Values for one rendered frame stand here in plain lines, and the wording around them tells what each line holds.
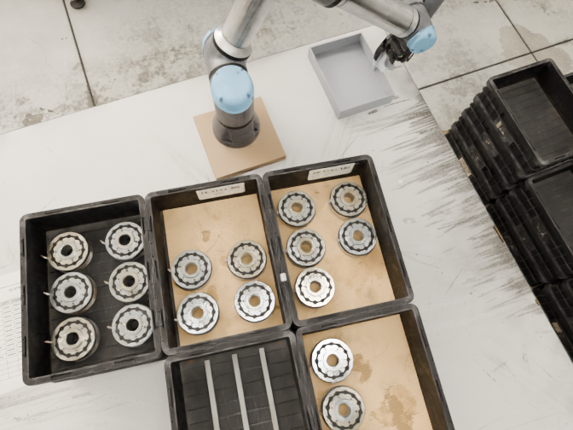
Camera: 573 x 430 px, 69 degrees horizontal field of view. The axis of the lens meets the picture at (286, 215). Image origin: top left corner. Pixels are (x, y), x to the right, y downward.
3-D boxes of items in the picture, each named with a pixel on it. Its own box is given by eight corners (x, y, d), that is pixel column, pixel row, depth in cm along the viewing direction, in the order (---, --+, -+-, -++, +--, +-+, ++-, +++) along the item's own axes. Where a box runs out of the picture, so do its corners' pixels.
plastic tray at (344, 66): (307, 56, 149) (309, 47, 144) (358, 42, 152) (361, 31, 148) (338, 119, 142) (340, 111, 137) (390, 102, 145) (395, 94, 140)
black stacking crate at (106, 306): (43, 229, 114) (20, 216, 103) (154, 209, 117) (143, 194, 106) (49, 383, 102) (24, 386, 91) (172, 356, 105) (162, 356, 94)
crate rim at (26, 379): (24, 217, 105) (19, 214, 102) (146, 196, 108) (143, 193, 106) (27, 386, 93) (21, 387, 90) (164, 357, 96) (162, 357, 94)
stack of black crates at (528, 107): (441, 136, 205) (487, 78, 163) (493, 117, 210) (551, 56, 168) (481, 207, 194) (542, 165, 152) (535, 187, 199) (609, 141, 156)
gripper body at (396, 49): (390, 66, 135) (411, 37, 125) (377, 46, 137) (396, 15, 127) (407, 63, 138) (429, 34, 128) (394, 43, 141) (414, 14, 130)
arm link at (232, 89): (218, 130, 124) (213, 104, 111) (210, 92, 128) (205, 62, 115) (258, 124, 125) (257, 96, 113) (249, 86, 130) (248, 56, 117)
